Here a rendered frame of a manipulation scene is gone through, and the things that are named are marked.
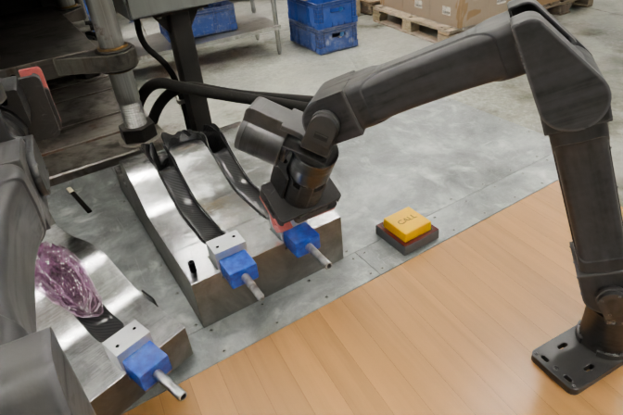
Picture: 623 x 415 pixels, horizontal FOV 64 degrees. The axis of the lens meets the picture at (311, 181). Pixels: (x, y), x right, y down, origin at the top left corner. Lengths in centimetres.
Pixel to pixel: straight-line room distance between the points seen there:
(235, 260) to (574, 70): 49
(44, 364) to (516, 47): 46
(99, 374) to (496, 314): 55
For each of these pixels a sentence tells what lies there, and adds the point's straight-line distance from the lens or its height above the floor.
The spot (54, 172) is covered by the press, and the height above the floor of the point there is 79.
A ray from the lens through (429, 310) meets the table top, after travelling 80.
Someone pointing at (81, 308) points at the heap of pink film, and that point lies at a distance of 80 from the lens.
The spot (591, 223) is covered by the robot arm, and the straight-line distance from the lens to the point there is 65.
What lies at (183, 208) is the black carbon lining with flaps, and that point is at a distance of 93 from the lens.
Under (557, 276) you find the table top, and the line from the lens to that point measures 89.
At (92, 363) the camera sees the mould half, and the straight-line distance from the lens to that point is 75.
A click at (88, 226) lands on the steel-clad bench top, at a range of 112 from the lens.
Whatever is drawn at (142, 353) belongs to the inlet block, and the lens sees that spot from 71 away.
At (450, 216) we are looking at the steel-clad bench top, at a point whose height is 80.
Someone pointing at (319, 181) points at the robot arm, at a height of 104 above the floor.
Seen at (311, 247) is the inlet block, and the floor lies 90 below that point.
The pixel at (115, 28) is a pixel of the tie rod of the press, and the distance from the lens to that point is 135.
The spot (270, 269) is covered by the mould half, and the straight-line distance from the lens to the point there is 80.
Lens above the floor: 138
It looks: 32 degrees down
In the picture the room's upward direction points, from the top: 6 degrees counter-clockwise
